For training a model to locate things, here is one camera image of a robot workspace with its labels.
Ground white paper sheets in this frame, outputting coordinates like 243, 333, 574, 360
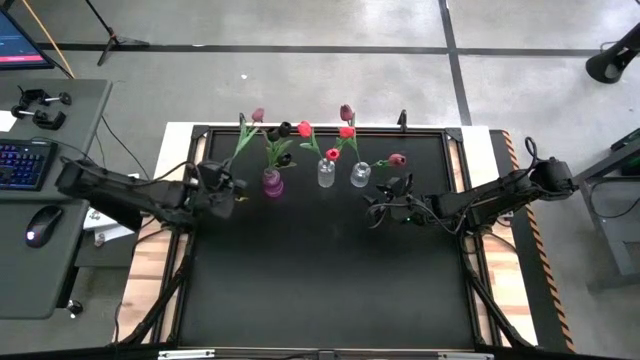
82, 207, 141, 247

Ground green leaf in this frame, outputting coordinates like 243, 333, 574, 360
272, 121, 297, 174

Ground short clear glass bottle vase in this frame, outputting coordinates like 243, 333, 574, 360
349, 160, 372, 189

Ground computer monitor screen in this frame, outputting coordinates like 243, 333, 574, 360
0, 10, 55, 71

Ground silver metal bracket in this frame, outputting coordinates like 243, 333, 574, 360
437, 352, 495, 360
157, 349, 216, 360

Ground yellow cable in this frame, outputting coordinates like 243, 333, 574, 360
19, 0, 77, 80

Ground black metal rig frame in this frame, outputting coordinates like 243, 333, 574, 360
112, 122, 536, 360

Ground black computer mouse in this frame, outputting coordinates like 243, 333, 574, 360
24, 204, 65, 249

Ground black floor stand base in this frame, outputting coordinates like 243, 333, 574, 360
584, 22, 640, 85

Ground grey desk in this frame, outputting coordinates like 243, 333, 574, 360
0, 77, 114, 321

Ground tall clear cut-glass vase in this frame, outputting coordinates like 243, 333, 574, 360
317, 158, 336, 189

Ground backlit black keyboard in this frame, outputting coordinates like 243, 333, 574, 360
0, 139, 59, 192

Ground purple ribbed glass vase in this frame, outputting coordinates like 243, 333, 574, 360
262, 168, 285, 199

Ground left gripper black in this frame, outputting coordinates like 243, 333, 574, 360
195, 162, 249, 221

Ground black tripod stand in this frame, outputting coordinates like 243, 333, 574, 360
82, 0, 151, 68

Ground black panel orange-striped edge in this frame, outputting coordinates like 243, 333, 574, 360
489, 128, 576, 352

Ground black artificial tulip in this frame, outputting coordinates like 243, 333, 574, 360
266, 127, 284, 174
274, 151, 299, 174

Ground black screw clamp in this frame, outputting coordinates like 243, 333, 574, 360
17, 85, 73, 109
9, 105, 67, 132

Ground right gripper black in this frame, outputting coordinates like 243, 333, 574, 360
376, 172, 437, 224

